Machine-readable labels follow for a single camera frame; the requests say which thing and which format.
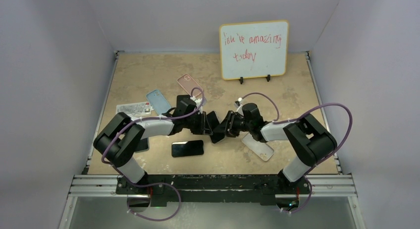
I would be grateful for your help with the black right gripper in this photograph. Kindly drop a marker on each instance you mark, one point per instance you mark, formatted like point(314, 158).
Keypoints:
point(228, 119)

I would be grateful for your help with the whiteboard with red writing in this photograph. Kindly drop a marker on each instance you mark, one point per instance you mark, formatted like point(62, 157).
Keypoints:
point(253, 49)

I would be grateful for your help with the black phone lying centre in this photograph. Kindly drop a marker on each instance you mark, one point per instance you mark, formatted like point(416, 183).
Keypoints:
point(187, 148)

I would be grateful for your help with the white printed card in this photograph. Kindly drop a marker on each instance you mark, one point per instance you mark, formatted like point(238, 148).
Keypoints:
point(135, 110)

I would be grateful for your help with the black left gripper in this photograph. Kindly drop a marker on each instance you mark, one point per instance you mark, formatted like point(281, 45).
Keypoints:
point(203, 128)

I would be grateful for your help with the black smartphone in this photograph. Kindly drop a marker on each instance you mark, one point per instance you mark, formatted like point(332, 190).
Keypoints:
point(213, 122)

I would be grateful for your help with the pink phone case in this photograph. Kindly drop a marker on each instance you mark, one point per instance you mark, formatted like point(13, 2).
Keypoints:
point(188, 83)

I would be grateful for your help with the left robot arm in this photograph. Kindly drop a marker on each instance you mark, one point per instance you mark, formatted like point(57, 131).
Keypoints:
point(120, 138)

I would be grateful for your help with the aluminium frame rail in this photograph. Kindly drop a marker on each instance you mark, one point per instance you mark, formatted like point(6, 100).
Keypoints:
point(325, 186)

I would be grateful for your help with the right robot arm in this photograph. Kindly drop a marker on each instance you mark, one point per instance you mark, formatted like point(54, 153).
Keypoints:
point(308, 137)

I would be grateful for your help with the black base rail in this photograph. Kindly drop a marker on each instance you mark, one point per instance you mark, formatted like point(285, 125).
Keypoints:
point(264, 189)

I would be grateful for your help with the green-edged phone at left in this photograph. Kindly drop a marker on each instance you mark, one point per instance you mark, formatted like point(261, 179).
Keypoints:
point(142, 146)

